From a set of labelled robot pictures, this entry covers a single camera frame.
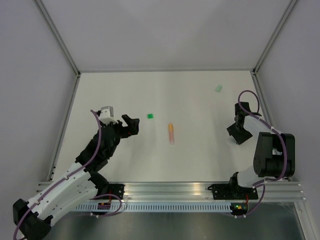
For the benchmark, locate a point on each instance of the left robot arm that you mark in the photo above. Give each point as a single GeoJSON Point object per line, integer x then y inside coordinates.
{"type": "Point", "coordinates": [34, 218]}

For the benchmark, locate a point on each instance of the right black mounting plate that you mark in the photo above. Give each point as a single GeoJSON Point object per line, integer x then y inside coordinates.
{"type": "Point", "coordinates": [232, 192]}

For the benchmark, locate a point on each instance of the black mounting plate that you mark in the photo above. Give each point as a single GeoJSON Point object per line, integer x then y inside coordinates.
{"type": "Point", "coordinates": [115, 189]}
{"type": "Point", "coordinates": [232, 192]}

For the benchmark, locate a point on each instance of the right aluminium frame post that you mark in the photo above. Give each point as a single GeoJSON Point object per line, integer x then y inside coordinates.
{"type": "Point", "coordinates": [290, 8]}

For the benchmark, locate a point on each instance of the orange highlighter pen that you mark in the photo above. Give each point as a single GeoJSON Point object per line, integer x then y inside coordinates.
{"type": "Point", "coordinates": [171, 137]}

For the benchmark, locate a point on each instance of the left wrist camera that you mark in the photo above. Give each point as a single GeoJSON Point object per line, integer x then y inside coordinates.
{"type": "Point", "coordinates": [106, 115]}

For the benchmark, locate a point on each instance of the left aluminium frame post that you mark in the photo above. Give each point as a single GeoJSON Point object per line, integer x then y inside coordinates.
{"type": "Point", "coordinates": [42, 9]}

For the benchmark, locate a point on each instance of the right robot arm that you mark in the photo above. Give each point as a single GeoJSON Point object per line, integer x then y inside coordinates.
{"type": "Point", "coordinates": [274, 156]}

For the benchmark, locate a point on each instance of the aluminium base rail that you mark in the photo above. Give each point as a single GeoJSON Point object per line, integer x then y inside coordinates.
{"type": "Point", "coordinates": [280, 191]}

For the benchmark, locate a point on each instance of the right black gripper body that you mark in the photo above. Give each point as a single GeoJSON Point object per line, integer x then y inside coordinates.
{"type": "Point", "coordinates": [240, 135]}

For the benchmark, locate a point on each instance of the bright green pen cap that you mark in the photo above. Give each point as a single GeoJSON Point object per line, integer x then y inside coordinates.
{"type": "Point", "coordinates": [150, 116]}

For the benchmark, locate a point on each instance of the aluminium frame post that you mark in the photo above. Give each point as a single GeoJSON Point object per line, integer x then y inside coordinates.
{"type": "Point", "coordinates": [290, 8]}
{"type": "Point", "coordinates": [42, 9]}

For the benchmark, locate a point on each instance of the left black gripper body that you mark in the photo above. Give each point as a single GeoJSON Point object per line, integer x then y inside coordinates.
{"type": "Point", "coordinates": [125, 132]}

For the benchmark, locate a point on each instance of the white slotted cable duct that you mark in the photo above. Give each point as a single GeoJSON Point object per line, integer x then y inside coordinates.
{"type": "Point", "coordinates": [155, 207]}

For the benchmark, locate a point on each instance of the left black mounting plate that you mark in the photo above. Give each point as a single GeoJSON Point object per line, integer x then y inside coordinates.
{"type": "Point", "coordinates": [115, 189]}

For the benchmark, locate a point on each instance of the light green pen cap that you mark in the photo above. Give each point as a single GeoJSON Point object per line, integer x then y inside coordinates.
{"type": "Point", "coordinates": [218, 88]}

